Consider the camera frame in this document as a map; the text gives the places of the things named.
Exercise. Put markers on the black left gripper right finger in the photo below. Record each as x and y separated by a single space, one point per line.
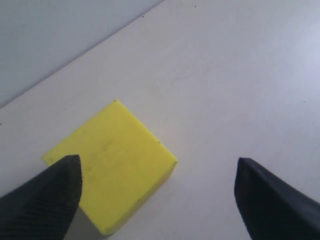
270 208

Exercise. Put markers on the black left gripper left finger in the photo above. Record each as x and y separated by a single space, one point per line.
43 208

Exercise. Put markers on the yellow cube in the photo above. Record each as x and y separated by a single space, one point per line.
122 165

